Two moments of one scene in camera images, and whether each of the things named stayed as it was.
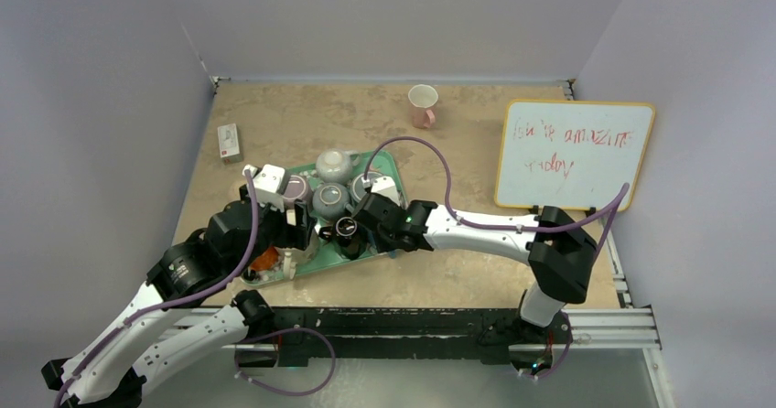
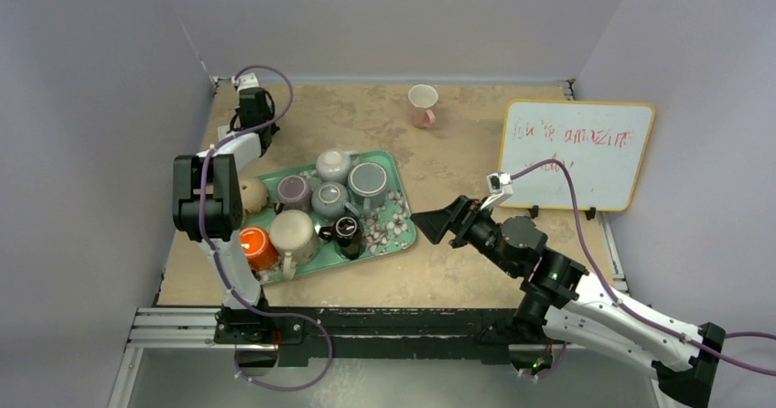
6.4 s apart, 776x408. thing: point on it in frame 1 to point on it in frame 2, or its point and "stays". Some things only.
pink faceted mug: (423, 100) stays
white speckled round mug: (336, 166) stays
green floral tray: (339, 236) stays
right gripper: (359, 220) to (460, 225)
